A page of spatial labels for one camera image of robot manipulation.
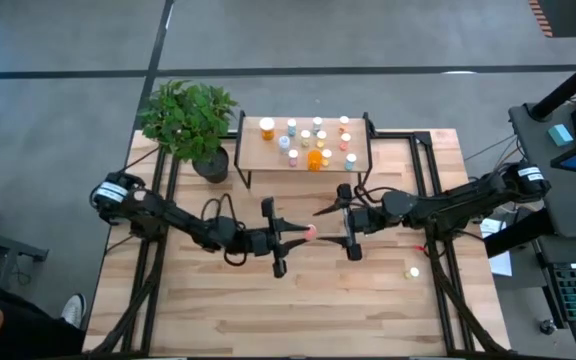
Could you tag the clear yellowish bottle white cap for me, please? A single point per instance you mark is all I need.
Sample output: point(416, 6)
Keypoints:
point(305, 136)

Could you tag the grey metal stand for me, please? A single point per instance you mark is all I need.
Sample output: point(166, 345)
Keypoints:
point(3, 242)

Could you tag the black aluminium table frame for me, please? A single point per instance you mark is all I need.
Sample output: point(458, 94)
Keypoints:
point(159, 270)
point(443, 310)

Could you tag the grey workstation desk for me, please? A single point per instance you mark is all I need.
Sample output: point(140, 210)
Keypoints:
point(543, 145)

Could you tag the white paper sheet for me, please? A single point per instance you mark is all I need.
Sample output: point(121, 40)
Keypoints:
point(502, 264)

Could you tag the person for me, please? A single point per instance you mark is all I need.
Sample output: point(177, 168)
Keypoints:
point(18, 330)

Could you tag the black diagonal pole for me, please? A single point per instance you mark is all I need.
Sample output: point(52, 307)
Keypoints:
point(568, 87)

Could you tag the green plant in black pot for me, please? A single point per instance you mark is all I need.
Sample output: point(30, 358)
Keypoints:
point(188, 120)

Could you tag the black desk support beam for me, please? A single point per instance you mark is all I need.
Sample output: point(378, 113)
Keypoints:
point(518, 232)

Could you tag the wooden shelf black metal legs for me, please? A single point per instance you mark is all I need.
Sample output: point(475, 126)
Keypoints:
point(268, 157)

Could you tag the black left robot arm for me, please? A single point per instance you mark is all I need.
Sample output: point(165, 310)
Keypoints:
point(168, 215)

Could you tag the pale blue bottle white cap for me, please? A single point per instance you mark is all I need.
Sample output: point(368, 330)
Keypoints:
point(317, 122)

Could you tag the black caster wheel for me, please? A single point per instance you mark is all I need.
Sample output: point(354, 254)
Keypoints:
point(547, 326)

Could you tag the black mat striped edges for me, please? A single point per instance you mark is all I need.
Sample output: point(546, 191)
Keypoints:
point(568, 17)

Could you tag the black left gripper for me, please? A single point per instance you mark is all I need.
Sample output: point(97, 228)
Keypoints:
point(260, 242)

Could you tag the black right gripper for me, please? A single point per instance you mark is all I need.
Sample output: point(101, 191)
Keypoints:
point(368, 220)

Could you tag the teal small box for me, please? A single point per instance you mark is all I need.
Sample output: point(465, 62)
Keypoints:
point(560, 135)

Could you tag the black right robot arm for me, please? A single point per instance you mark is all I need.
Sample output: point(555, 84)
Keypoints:
point(468, 197)

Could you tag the large orange bottle white cap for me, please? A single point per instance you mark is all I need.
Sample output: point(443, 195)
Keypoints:
point(267, 125)

